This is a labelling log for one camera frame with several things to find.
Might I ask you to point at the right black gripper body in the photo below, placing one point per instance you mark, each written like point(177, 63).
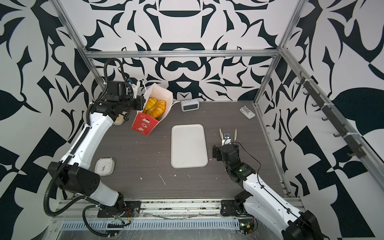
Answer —
point(218, 151)

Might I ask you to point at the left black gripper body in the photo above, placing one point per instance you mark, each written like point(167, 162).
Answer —
point(129, 103)

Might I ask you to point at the red white paper bag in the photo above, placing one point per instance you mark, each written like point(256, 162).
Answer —
point(144, 123)

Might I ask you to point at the yellow fake braided bread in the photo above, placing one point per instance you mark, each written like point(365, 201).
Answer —
point(150, 103)

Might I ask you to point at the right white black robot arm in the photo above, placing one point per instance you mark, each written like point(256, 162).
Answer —
point(261, 202)

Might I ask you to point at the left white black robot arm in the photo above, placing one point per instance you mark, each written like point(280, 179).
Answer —
point(72, 172)

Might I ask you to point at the beige glasses case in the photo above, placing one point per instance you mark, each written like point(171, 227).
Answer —
point(121, 118)

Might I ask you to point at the small white remote device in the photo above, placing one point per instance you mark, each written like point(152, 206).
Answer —
point(247, 112)

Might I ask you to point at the white plastic tray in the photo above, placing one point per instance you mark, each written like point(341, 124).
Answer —
point(188, 147)

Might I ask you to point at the white digital alarm clock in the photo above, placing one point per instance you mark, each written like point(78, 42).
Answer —
point(190, 105)

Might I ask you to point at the small green circuit board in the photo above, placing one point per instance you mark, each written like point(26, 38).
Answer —
point(247, 226)

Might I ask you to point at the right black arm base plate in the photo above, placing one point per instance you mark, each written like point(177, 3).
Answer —
point(232, 208)

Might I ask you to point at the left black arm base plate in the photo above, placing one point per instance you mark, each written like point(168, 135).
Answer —
point(126, 210)

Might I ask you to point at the grey wall hook rack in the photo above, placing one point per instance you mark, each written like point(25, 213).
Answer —
point(333, 115)

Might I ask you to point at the white perforated cable duct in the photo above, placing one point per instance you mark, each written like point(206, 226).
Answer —
point(141, 224)

